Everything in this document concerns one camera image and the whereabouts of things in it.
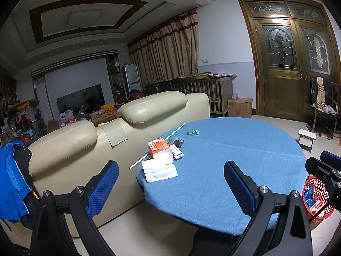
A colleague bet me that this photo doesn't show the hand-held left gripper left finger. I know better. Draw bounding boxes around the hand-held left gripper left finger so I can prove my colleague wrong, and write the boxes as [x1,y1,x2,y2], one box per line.
[30,160,119,256]

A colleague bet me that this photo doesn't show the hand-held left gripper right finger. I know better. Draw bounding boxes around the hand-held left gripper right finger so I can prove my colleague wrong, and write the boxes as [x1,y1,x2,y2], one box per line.
[224,161,313,256]

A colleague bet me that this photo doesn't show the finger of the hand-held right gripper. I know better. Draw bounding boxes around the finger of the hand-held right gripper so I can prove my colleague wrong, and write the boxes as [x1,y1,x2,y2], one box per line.
[320,151,341,167]
[305,157,341,215]

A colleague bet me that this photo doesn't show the red mesh basket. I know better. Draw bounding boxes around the red mesh basket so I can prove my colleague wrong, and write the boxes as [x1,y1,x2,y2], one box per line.
[302,176,336,220]

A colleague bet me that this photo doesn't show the blue plastic bag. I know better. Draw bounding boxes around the blue plastic bag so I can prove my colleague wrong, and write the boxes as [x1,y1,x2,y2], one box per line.
[304,185,316,206]

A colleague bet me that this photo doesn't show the orange white carton box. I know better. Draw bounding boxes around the orange white carton box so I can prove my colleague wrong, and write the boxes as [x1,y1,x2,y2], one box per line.
[309,201,325,215]

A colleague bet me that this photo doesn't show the small white stool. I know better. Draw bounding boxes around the small white stool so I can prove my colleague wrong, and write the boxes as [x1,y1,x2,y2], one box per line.
[298,128,316,152]

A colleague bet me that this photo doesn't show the round blue table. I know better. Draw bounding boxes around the round blue table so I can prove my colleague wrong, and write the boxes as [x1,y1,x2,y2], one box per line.
[136,117,307,236]

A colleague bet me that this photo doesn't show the beige sofa patch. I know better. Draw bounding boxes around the beige sofa patch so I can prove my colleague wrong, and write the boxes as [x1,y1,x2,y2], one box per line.
[103,125,128,147]

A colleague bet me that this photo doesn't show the cream leather sofa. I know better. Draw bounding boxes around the cream leather sofa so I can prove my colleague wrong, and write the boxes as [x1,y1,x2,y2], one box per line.
[27,91,210,238]

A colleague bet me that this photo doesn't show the dark metal chair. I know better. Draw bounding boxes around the dark metal chair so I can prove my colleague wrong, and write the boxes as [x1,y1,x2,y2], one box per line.
[310,76,341,139]

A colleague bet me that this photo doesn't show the orange white tissue pack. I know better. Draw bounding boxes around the orange white tissue pack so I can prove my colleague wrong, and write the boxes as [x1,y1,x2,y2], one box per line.
[147,138,173,161]

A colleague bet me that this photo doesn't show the striped scarf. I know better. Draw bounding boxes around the striped scarf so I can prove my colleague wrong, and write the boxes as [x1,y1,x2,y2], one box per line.
[316,76,326,107]

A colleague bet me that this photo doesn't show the white pink small box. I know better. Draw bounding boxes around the white pink small box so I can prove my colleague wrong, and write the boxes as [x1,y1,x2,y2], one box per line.
[170,144,185,161]

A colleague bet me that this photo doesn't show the yellow snack box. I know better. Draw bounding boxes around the yellow snack box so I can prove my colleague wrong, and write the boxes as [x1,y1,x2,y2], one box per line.
[100,104,118,115]

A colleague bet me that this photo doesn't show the wooden glass double door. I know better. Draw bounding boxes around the wooden glass double door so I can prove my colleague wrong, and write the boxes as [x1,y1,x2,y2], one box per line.
[237,0,339,122]

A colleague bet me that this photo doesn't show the brown cardboard box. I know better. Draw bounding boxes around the brown cardboard box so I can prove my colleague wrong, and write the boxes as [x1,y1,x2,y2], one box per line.
[228,98,253,118]

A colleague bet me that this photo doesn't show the black jacket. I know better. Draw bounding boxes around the black jacket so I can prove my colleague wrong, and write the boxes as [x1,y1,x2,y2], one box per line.
[14,145,40,230]

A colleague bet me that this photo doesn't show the long white stick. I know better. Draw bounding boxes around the long white stick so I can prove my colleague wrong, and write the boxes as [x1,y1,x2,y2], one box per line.
[129,123,185,170]

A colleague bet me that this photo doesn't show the black television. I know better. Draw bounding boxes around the black television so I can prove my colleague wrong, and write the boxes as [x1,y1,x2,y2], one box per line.
[56,84,105,118]

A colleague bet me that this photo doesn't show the blue jacket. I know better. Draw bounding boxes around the blue jacket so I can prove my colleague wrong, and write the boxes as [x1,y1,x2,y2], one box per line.
[0,139,34,223]

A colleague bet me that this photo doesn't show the wooden baby crib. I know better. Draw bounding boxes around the wooden baby crib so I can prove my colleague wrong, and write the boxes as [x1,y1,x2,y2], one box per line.
[170,75,234,117]

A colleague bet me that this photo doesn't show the pile of toys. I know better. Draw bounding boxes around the pile of toys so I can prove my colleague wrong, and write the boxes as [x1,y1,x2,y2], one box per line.
[0,100,48,146]

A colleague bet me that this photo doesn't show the black leather sofa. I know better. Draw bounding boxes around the black leather sofa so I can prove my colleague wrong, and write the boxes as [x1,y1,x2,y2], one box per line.
[141,81,173,95]

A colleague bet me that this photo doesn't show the white standing air conditioner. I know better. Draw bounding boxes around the white standing air conditioner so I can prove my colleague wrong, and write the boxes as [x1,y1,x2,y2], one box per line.
[123,63,142,94]

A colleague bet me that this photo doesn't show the round woven tray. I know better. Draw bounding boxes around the round woven tray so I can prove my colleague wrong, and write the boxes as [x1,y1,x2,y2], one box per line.
[173,72,211,80]

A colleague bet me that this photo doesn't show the beige curtains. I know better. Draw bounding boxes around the beige curtains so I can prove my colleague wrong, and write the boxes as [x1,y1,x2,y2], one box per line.
[127,8,200,86]

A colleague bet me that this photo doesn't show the square ceiling lamp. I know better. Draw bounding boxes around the square ceiling lamp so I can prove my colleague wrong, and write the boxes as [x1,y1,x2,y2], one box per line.
[67,10,103,27]

